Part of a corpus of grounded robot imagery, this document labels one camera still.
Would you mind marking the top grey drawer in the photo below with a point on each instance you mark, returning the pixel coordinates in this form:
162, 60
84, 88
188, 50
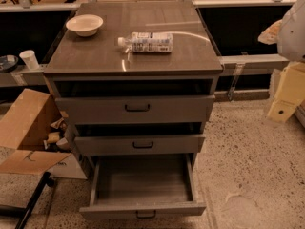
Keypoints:
143, 109

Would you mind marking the black metal stand leg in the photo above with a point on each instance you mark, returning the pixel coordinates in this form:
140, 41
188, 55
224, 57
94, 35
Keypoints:
23, 213

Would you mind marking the grey shelf rail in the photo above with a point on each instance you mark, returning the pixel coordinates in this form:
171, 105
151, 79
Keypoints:
253, 64

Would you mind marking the open cardboard box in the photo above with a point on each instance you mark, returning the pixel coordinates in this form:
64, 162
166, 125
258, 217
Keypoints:
25, 129

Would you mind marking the white ceramic bowl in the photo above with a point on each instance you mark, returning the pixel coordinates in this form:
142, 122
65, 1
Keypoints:
85, 25

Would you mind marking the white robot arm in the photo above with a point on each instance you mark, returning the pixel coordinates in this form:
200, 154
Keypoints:
289, 36

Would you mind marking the dark round lid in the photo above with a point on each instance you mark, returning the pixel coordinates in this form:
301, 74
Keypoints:
8, 63

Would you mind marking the clear plastic water bottle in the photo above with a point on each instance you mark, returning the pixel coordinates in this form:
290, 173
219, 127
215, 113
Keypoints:
159, 42

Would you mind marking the middle grey drawer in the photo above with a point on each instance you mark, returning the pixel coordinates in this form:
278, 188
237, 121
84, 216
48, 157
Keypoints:
139, 144

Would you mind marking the grey drawer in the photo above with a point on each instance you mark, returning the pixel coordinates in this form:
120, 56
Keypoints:
139, 144
143, 109
143, 187

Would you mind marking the clear plastic bracket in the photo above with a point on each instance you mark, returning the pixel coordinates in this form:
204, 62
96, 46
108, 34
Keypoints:
238, 70

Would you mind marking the grey drawer cabinet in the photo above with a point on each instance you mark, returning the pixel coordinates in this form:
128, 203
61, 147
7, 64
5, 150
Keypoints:
98, 67

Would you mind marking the bottom grey drawer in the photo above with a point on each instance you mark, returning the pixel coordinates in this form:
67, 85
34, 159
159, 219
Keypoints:
143, 187

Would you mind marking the white paper cup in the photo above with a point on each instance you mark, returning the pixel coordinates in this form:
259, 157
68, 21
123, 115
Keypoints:
29, 59

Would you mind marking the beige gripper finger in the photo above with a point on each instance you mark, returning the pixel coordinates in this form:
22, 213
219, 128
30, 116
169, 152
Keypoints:
289, 94
269, 36

